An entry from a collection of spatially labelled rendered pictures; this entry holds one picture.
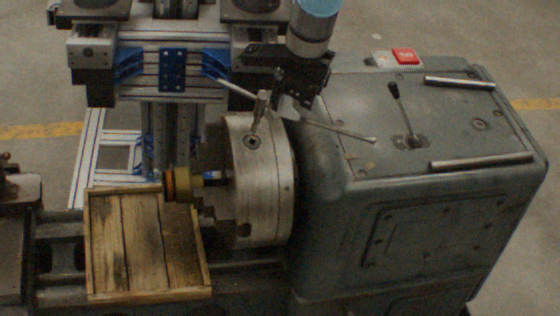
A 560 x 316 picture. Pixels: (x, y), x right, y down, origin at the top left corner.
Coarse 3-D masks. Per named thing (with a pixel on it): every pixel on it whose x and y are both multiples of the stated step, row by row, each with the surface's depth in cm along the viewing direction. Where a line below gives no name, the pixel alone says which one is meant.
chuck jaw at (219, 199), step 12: (204, 192) 146; (216, 192) 147; (192, 204) 148; (204, 204) 144; (216, 204) 144; (228, 204) 144; (204, 216) 146; (216, 216) 141; (228, 216) 142; (216, 228) 142; (228, 228) 143; (240, 228) 142
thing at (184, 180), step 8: (176, 168) 148; (184, 168) 148; (168, 176) 146; (176, 176) 146; (184, 176) 146; (192, 176) 148; (200, 176) 148; (168, 184) 145; (176, 184) 146; (184, 184) 146; (192, 184) 147; (200, 184) 148; (168, 192) 146; (176, 192) 146; (184, 192) 146; (192, 192) 146; (168, 200) 147; (176, 200) 148; (184, 200) 148
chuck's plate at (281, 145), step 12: (276, 120) 146; (276, 132) 143; (276, 144) 141; (288, 144) 142; (276, 156) 140; (288, 156) 141; (288, 168) 140; (288, 180) 140; (288, 192) 140; (288, 204) 141; (288, 216) 142; (288, 228) 144; (276, 240) 147
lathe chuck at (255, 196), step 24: (216, 120) 157; (240, 120) 145; (264, 120) 146; (240, 144) 140; (264, 144) 141; (240, 168) 138; (264, 168) 139; (240, 192) 137; (264, 192) 139; (240, 216) 139; (264, 216) 140; (240, 240) 144; (264, 240) 146
